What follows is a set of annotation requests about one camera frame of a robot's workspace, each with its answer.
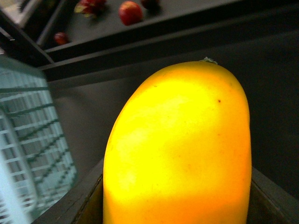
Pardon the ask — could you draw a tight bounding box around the small dark red fruit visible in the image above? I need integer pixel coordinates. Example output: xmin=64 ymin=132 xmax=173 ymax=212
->
xmin=54 ymin=32 xmax=69 ymax=45

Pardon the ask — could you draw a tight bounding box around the yellow mango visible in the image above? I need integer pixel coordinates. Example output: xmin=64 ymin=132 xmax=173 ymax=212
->
xmin=103 ymin=58 xmax=252 ymax=224

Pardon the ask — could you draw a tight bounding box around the light blue plastic basket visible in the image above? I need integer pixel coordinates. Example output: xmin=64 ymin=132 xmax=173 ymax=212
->
xmin=0 ymin=56 xmax=77 ymax=224

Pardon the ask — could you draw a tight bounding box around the dark purple plum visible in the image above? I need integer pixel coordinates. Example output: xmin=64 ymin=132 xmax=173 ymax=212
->
xmin=141 ymin=0 xmax=160 ymax=10

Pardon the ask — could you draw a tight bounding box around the black fruit shelf tray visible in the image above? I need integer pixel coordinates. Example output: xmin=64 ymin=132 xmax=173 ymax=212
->
xmin=37 ymin=0 xmax=295 ymax=62

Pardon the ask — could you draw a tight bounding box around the pink dragon fruit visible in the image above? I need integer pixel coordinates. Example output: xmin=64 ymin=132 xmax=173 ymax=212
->
xmin=74 ymin=0 xmax=107 ymax=18

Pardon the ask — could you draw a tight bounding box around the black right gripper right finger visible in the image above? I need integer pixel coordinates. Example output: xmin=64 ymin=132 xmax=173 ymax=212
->
xmin=247 ymin=168 xmax=299 ymax=224

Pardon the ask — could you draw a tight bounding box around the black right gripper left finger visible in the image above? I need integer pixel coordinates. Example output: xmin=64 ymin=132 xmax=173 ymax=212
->
xmin=33 ymin=159 xmax=104 ymax=224

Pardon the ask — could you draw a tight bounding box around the red apple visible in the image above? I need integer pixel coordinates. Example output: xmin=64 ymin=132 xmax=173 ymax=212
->
xmin=118 ymin=0 xmax=143 ymax=26

